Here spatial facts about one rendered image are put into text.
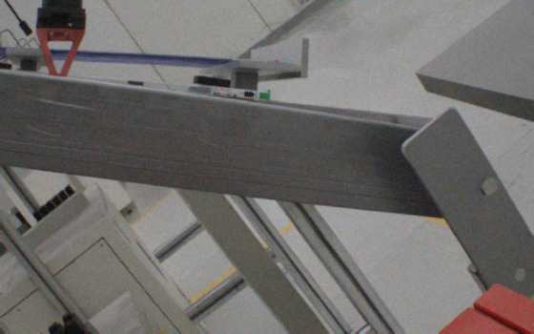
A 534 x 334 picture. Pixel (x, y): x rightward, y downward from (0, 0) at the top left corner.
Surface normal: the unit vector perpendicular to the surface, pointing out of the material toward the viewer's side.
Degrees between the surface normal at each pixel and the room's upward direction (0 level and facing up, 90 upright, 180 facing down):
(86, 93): 90
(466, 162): 90
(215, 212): 90
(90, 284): 90
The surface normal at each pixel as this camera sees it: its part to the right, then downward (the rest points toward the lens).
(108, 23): 0.22, 0.08
